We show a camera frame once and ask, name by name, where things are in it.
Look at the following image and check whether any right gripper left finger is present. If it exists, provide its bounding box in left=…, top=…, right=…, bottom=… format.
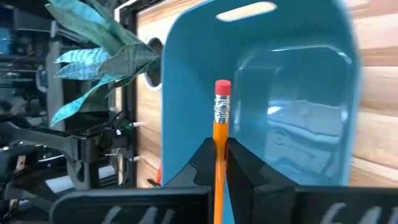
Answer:
left=49, top=136, right=217, bottom=224

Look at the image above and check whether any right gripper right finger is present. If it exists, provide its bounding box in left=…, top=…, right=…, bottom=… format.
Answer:
left=226, top=138, right=398, bottom=224

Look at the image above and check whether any orange pencil with eraser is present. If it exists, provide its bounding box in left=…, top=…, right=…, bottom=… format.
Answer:
left=213, top=79, right=233, bottom=224

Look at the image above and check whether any blue plastic bin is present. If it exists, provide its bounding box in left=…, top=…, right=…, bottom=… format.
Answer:
left=160, top=0, right=363, bottom=224

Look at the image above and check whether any white paper sheet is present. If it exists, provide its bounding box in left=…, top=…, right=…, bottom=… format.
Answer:
left=45, top=174, right=75, bottom=194

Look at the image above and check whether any artificial snake plant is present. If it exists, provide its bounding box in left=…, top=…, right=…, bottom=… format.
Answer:
left=45, top=0, right=162, bottom=128

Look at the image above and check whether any black aluminium table frame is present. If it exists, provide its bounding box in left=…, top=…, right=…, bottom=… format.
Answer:
left=113, top=0, right=139, bottom=189

